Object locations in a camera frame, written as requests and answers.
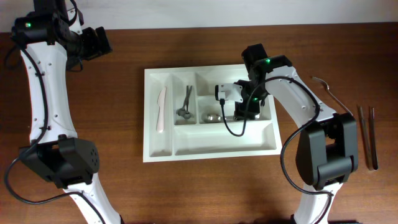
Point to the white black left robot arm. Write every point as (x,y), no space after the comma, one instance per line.
(53,41)

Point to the white cutlery tray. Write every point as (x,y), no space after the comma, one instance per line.
(192,139)

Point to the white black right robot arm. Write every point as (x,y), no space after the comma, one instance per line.
(327,152)

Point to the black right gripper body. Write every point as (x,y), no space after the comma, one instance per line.
(250,99)

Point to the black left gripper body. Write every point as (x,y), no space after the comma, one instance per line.
(86,46)

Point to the metal chopstick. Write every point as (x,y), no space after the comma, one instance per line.
(364,133)
(372,136)

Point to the pink plastic knife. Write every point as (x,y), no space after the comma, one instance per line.
(161,116)

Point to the large metal spoon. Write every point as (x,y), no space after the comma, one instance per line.
(215,118)

